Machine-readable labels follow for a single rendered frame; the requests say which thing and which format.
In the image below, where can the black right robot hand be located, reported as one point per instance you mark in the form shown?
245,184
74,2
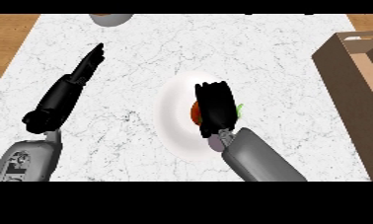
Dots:
215,108

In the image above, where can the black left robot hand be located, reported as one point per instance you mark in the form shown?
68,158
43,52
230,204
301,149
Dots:
60,98

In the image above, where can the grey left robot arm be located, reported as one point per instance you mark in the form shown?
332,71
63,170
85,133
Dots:
31,160

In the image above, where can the red tomato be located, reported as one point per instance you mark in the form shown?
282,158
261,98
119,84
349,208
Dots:
195,113

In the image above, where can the white round plate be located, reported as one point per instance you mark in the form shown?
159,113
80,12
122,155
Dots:
177,119

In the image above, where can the brown cardboard box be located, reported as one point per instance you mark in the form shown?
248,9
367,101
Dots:
349,93

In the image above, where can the grey round bowl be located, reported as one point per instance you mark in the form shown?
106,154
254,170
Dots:
111,19

